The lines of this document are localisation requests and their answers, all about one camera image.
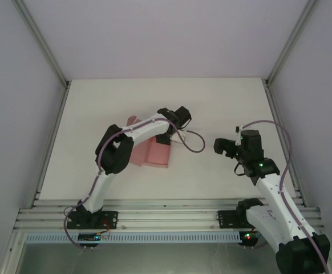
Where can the pink cloth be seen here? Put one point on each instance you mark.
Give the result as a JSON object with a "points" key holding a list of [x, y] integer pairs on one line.
{"points": [[158, 154]]}

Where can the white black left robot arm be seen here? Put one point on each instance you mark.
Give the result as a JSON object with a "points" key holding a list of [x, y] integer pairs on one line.
{"points": [[103, 188]]}

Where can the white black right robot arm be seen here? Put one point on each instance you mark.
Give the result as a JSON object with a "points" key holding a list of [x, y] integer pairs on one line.
{"points": [[271, 188]]}

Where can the aluminium table side rail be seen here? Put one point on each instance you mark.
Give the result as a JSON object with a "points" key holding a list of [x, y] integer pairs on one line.
{"points": [[50, 142], [280, 128]]}

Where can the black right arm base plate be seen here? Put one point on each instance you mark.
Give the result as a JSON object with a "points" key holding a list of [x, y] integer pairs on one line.
{"points": [[226, 219]]}

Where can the aluminium mounting rail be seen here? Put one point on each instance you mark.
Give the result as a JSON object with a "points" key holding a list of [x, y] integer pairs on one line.
{"points": [[166, 217]]}

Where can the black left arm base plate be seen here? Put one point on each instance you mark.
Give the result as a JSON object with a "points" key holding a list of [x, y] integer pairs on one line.
{"points": [[110, 219]]}

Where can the aluminium frame post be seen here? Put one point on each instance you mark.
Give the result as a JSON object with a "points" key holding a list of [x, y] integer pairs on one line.
{"points": [[46, 48], [289, 42]]}

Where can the aluminium lower frame bar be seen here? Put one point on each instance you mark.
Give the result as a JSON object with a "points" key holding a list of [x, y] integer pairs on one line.
{"points": [[12, 254]]}

